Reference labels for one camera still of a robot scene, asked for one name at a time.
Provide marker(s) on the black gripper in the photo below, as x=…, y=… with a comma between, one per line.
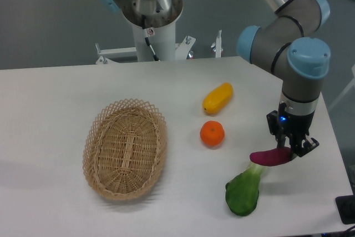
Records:
x=283, y=124

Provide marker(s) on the purple sweet potato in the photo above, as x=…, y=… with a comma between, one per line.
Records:
x=273, y=157

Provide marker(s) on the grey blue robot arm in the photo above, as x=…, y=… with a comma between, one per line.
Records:
x=284, y=48

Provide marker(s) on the woven wicker oval basket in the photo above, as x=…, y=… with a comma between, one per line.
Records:
x=125, y=150

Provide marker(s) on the green bok choy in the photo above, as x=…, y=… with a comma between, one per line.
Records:
x=242, y=192

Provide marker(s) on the black device at edge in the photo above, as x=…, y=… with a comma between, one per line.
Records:
x=345, y=206

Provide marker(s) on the orange tangerine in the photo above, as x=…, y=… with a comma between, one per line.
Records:
x=212, y=133

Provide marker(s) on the yellow mango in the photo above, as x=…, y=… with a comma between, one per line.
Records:
x=217, y=98

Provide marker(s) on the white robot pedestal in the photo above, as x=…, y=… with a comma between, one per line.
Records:
x=154, y=21

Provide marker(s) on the white metal frame bracket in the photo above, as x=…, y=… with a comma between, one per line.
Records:
x=145, y=53

